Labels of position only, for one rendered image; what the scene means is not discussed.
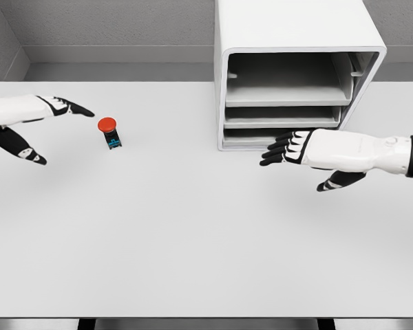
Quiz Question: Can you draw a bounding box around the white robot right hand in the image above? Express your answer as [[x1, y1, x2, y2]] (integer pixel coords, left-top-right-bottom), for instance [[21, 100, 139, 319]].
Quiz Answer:
[[259, 128, 379, 193]]

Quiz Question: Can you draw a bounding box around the red button load switch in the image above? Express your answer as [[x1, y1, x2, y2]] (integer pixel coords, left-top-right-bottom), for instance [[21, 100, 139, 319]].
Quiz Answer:
[[97, 116, 124, 151]]

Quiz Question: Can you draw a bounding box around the white tabletop storage cabinet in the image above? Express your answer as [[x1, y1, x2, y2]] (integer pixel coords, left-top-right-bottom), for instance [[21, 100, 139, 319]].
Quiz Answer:
[[213, 0, 388, 153]]

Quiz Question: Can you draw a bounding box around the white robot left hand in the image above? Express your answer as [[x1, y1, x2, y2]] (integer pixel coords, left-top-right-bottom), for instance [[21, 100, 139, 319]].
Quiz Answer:
[[0, 95, 96, 166]]

